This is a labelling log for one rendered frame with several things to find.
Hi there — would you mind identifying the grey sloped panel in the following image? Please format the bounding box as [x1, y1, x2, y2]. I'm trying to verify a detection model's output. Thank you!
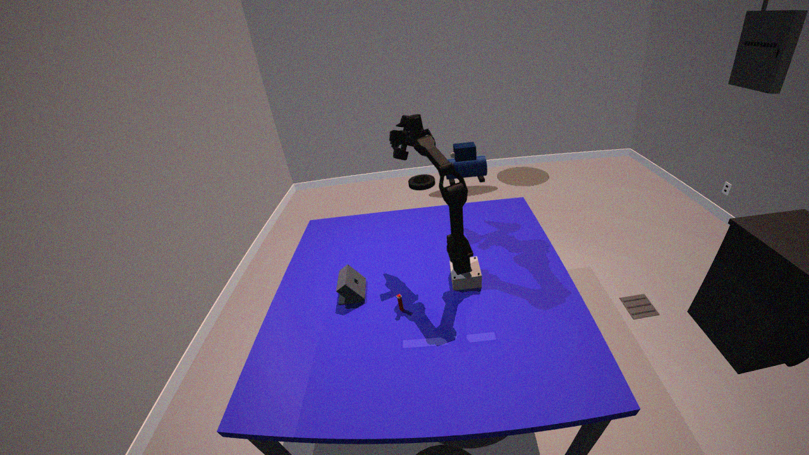
[336, 264, 366, 305]

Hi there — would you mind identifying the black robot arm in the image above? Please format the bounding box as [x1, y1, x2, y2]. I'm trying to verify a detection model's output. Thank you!
[389, 114, 473, 275]

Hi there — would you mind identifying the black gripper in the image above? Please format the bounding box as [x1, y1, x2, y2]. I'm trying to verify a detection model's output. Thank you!
[391, 115, 411, 160]

